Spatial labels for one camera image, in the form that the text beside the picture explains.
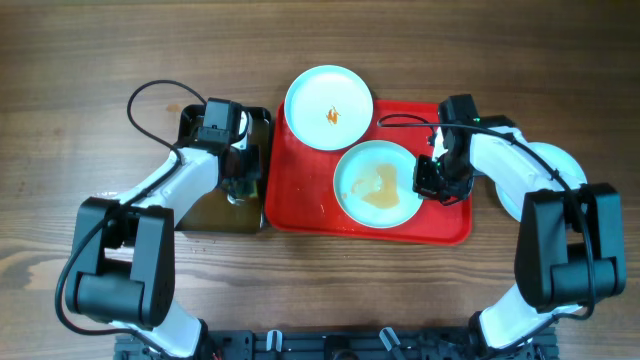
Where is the white plate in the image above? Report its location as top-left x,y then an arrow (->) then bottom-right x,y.
284,65 -> 373,151
495,142 -> 587,221
333,140 -> 422,229

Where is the green yellow sponge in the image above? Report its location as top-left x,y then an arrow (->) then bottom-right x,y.
234,181 -> 259,199

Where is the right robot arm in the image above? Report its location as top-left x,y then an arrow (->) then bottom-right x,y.
413,94 -> 626,359

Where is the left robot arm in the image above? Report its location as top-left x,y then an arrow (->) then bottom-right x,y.
54,98 -> 272,359

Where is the red plastic tray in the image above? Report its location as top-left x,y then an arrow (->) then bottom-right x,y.
265,107 -> 472,246

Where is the black water basin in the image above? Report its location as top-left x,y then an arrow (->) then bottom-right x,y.
176,107 -> 274,234

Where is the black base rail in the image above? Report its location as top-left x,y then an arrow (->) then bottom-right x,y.
113,327 -> 560,360

